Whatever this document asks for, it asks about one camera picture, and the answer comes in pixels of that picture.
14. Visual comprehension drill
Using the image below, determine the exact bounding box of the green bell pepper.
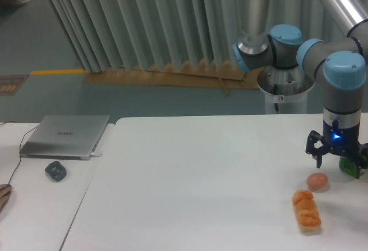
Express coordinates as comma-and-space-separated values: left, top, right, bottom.
339, 156, 367, 178

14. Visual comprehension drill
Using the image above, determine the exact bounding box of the person's hand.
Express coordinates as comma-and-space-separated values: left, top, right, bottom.
0, 184, 13, 210

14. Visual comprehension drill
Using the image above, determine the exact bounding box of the brown egg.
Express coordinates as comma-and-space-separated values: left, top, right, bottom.
306, 172, 328, 191

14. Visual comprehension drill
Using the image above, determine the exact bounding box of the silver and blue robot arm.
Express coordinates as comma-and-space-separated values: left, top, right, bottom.
233, 0, 367, 178

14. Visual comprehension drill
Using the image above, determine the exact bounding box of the small black controller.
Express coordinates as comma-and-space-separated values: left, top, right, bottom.
45, 161, 67, 182

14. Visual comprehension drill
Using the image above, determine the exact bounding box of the orange bread loaf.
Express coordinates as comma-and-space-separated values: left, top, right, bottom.
292, 190, 321, 232

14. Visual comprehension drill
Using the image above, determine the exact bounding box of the brown cardboard sheet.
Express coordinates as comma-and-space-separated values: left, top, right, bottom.
84, 59, 263, 95

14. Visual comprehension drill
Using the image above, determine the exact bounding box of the pale green folding curtain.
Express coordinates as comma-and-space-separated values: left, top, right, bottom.
48, 0, 367, 75

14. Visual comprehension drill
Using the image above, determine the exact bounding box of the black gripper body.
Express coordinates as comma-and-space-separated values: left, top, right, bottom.
321, 120, 360, 158

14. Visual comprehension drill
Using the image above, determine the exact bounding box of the silver closed laptop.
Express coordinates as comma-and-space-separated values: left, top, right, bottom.
20, 115, 110, 160

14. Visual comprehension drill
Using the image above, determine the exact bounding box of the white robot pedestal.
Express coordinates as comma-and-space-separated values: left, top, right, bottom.
257, 66, 314, 114

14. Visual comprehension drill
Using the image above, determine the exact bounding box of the black cable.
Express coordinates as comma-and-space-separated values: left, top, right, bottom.
0, 121, 41, 186

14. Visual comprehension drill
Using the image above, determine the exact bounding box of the white usb plug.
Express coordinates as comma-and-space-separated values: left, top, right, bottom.
90, 153, 102, 158

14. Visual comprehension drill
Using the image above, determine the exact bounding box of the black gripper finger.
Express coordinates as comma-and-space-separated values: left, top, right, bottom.
347, 143, 367, 179
305, 130, 331, 168

